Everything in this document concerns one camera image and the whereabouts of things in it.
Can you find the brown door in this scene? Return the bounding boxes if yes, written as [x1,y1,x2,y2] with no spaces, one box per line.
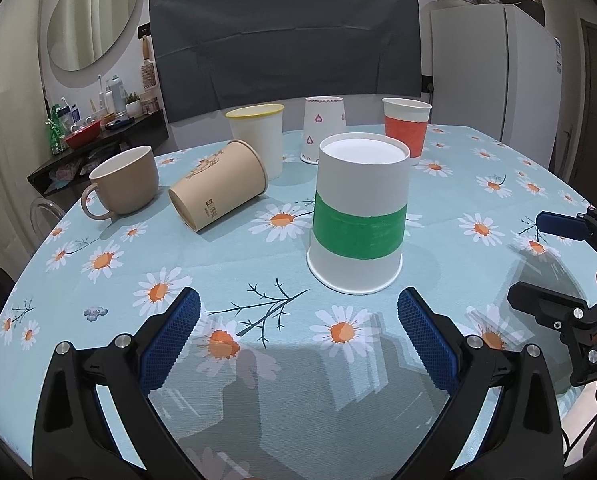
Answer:
[568,18,597,202]

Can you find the white bottle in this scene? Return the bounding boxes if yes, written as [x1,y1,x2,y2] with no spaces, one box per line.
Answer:
[104,75,124,114]

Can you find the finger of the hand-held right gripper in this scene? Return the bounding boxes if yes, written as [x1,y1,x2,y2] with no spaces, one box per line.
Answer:
[535,206,597,262]
[507,281,597,387]

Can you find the black wall shelf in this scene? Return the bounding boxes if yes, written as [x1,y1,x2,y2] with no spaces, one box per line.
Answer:
[27,110,170,197]

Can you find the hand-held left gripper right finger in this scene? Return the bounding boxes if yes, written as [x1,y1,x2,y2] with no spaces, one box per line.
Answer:
[397,287,564,480]

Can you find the clear plastic chair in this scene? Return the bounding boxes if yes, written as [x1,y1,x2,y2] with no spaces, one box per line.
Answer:
[30,197,72,247]

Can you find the white curtain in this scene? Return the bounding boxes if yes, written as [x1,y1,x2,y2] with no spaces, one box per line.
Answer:
[0,0,50,271]

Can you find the white refrigerator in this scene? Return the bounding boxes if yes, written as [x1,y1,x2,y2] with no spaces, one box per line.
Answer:
[430,2,564,174]

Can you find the dark grey cloth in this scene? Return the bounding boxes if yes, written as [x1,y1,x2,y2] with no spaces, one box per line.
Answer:
[148,0,424,124]

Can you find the beige ceramic mug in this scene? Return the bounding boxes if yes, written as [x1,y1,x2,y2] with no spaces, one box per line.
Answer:
[81,145,160,221]

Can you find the tan paper cup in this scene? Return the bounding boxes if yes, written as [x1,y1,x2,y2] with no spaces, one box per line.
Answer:
[168,139,270,233]

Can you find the white paper cup heart print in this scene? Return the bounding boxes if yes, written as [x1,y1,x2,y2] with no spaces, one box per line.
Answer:
[299,96,347,165]

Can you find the oval wall mirror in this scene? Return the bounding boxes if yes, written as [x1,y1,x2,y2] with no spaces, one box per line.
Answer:
[46,0,144,72]

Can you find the wooden hairbrush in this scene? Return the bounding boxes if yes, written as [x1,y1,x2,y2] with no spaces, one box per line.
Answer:
[140,35,158,94]

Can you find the white cup yellow rim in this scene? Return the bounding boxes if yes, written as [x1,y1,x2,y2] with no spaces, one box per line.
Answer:
[225,104,285,181]

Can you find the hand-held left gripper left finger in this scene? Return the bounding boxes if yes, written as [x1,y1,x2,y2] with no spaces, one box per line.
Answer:
[32,287,202,480]

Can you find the white paper cup red band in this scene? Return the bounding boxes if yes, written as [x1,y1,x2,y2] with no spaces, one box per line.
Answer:
[382,97,433,167]

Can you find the white paper cup green band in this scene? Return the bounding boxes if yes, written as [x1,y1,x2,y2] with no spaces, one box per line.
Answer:
[306,132,411,295]

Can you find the green bottle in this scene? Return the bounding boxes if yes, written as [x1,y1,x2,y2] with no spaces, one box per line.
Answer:
[48,104,66,155]

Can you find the red bowl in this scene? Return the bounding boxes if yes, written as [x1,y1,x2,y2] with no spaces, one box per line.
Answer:
[62,120,102,150]

